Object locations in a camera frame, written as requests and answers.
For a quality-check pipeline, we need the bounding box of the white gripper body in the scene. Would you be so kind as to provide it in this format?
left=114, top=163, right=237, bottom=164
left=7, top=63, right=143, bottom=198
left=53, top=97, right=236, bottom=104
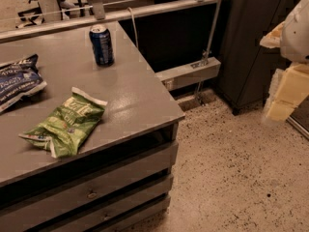
left=280, top=0, right=309, bottom=63

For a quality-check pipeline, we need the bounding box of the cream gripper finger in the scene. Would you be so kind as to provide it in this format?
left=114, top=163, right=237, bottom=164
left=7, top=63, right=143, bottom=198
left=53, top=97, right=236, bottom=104
left=264, top=62, right=309, bottom=123
left=260, top=22, right=284, bottom=48

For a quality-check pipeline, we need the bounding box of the blue pepsi can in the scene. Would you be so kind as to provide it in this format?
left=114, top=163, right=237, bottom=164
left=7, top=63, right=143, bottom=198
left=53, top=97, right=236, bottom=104
left=89, top=24, right=114, bottom=67

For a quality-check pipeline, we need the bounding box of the thin metal rod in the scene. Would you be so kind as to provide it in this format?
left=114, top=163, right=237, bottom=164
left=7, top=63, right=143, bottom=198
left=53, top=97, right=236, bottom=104
left=194, top=0, right=222, bottom=106

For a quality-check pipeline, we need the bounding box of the grey wooden drawer cabinet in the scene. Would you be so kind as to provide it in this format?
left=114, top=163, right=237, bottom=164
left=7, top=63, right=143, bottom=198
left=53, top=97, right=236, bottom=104
left=0, top=123, right=180, bottom=232

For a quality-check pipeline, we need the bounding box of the green chip bag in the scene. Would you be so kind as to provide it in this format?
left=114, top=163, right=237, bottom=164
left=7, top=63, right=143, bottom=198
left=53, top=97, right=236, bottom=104
left=19, top=87, right=107, bottom=159

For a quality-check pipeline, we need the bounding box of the blue chip bag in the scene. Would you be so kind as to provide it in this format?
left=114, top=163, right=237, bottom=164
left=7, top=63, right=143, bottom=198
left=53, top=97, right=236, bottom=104
left=0, top=54, right=47, bottom=112

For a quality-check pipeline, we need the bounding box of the grey metal railing beam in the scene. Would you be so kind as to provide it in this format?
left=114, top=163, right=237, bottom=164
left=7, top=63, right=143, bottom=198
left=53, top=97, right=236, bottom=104
left=0, top=0, right=218, bottom=44

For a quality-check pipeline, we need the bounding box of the grey metal bracket beam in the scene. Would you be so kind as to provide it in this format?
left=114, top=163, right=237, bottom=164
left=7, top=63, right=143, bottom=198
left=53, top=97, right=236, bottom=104
left=155, top=57, right=221, bottom=91

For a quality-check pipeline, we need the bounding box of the white cable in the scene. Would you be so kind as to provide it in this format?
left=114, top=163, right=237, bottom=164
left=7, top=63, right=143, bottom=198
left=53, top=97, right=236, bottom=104
left=126, top=6, right=140, bottom=50

